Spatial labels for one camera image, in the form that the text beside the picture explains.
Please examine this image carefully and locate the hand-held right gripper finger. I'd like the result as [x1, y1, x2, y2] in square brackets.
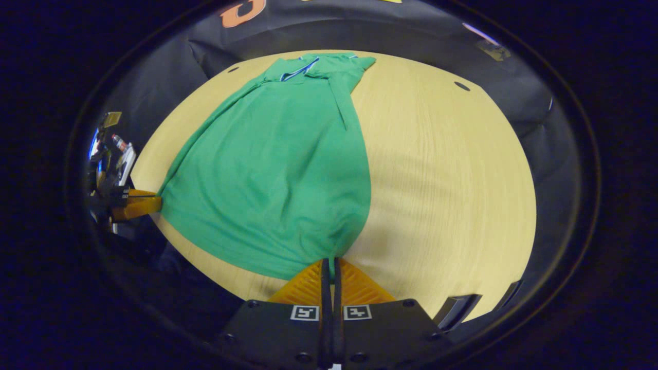
[332, 257, 454, 370]
[217, 258, 331, 370]

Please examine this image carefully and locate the white side desk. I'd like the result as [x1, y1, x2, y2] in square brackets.
[116, 144, 137, 187]

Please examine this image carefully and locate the green T-shirt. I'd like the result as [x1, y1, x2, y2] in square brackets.
[157, 51, 377, 282]

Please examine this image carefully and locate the black backdrop cloth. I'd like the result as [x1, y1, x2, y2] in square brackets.
[103, 0, 584, 319]

